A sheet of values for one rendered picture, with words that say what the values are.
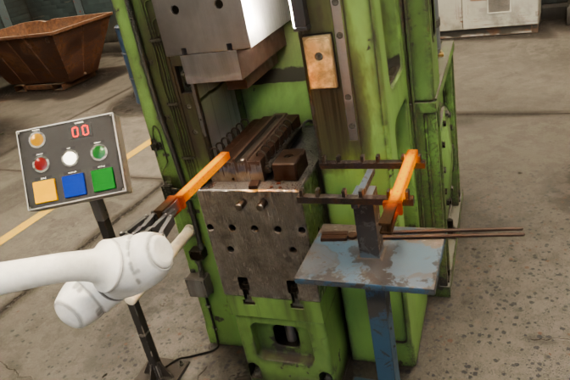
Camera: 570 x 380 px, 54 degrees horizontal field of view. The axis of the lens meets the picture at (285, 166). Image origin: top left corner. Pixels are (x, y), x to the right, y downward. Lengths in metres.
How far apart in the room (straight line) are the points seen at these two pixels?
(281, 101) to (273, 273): 0.71
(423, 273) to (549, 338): 1.06
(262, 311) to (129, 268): 1.10
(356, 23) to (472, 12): 5.28
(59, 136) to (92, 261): 1.02
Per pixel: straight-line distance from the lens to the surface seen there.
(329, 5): 1.75
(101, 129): 2.02
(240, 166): 1.89
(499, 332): 2.57
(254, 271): 2.03
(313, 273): 1.65
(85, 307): 1.23
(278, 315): 2.13
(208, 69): 1.80
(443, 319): 2.62
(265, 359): 2.32
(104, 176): 1.99
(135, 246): 1.11
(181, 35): 1.81
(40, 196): 2.06
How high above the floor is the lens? 1.72
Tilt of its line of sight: 24 degrees down
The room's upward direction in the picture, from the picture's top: 11 degrees counter-clockwise
